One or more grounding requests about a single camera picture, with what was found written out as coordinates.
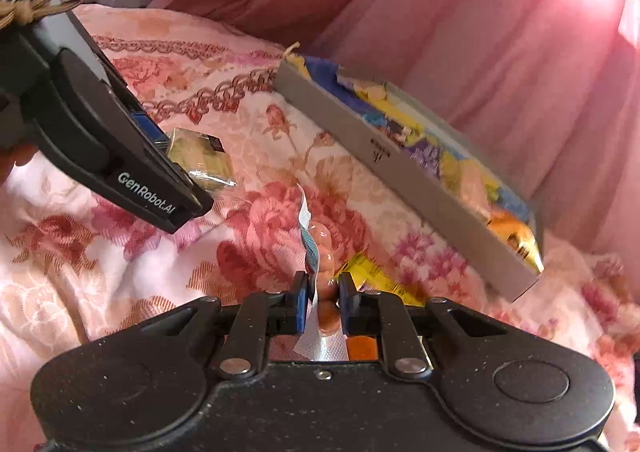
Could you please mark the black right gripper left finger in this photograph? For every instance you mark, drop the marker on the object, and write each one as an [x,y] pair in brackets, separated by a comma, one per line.
[142,383]

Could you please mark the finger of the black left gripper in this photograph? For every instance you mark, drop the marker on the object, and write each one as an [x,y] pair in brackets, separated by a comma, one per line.
[149,128]

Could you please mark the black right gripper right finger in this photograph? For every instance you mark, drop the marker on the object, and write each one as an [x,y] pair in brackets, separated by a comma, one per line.
[502,384]

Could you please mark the green gold snack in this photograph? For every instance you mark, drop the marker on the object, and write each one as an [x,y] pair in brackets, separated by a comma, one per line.
[201,156]

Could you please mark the sausage packet clear white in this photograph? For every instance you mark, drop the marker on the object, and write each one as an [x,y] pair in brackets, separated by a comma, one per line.
[316,344]

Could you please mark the orange mandarin fruit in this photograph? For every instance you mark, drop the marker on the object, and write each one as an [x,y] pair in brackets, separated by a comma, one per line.
[362,348]

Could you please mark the left hand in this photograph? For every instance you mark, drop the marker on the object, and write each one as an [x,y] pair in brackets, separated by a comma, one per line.
[18,155]

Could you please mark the pink floral bed sheet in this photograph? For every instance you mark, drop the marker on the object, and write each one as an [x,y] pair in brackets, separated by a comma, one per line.
[75,267]

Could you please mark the golden yellow snack packet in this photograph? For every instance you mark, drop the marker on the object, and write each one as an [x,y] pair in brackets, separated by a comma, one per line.
[368,275]

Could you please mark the grey cardboard tray box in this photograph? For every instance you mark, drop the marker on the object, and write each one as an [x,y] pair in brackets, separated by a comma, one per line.
[495,261]

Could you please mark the pink curtain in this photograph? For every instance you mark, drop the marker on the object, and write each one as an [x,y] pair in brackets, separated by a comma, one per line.
[549,89]

